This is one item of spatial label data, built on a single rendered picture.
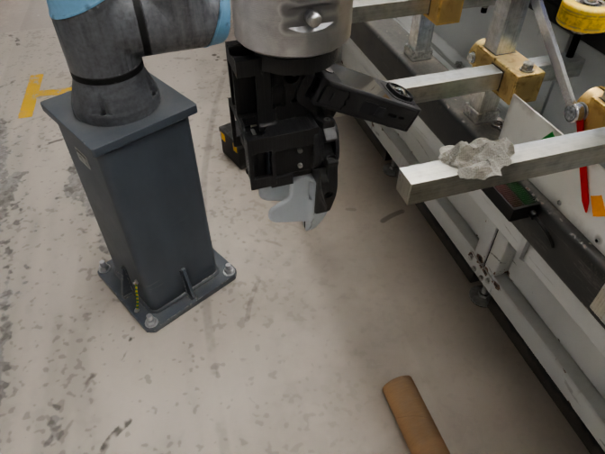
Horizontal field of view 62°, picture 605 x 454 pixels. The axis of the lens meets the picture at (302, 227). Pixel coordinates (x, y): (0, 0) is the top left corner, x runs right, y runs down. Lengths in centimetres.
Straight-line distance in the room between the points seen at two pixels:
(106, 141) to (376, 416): 89
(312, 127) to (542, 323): 105
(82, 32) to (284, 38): 76
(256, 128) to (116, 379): 110
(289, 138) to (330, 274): 117
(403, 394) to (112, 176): 83
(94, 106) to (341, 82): 80
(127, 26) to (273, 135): 71
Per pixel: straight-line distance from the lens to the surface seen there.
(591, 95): 76
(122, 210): 123
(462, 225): 154
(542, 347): 136
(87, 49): 110
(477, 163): 56
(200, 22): 110
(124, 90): 114
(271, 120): 42
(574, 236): 79
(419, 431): 125
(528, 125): 84
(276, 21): 37
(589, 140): 67
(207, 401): 135
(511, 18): 89
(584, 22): 91
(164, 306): 150
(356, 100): 44
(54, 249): 182
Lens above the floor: 120
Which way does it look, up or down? 45 degrees down
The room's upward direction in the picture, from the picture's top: straight up
